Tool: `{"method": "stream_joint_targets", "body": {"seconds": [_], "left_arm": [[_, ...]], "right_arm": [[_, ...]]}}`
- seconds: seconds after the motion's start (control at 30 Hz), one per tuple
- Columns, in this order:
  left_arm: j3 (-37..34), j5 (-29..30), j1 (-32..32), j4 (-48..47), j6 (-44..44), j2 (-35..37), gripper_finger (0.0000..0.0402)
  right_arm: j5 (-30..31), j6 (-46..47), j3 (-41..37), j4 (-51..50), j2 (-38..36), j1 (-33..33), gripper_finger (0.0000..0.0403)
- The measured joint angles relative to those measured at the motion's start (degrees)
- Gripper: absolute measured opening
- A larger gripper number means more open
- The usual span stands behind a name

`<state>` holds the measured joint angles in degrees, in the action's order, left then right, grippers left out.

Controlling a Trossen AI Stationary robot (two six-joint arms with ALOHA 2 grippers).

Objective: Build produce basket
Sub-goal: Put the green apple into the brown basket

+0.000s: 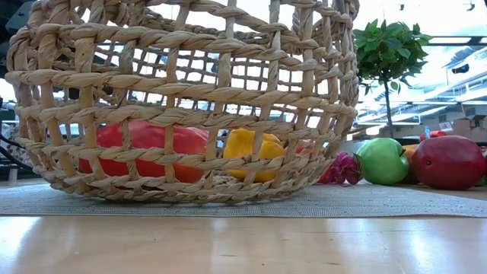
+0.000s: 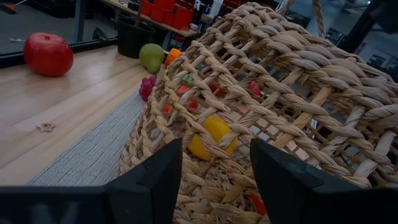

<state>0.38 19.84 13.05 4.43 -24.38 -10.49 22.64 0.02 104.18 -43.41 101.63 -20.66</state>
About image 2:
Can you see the orange fruit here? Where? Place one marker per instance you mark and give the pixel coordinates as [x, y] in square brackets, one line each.
[171, 55]

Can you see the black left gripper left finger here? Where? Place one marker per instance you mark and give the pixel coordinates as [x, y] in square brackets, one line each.
[124, 202]

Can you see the purple grape bunch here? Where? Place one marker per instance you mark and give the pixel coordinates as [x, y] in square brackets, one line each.
[147, 87]

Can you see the red storage bin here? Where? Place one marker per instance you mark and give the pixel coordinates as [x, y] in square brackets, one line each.
[158, 14]
[147, 7]
[183, 17]

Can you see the grey woven placemat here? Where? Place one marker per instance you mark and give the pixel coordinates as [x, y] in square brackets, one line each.
[93, 149]

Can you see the green plant in black pot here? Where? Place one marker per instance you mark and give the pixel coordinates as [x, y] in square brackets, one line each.
[133, 40]

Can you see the red apple with yellow patch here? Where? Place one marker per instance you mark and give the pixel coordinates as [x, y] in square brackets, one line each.
[48, 54]

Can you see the green pear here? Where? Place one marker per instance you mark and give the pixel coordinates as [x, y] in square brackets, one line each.
[151, 57]

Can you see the red bell pepper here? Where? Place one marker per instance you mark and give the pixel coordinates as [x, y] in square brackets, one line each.
[254, 87]

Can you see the small red tomato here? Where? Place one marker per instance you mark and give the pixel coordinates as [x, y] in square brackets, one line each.
[193, 105]

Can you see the yellow bell pepper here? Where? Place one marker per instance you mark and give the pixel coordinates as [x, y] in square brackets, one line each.
[214, 127]

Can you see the grey table leg frame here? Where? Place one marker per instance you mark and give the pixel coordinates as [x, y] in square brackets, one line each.
[80, 18]

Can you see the black frame clamp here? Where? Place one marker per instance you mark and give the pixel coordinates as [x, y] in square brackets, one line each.
[100, 33]

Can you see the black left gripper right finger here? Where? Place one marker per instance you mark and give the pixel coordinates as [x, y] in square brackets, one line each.
[311, 202]

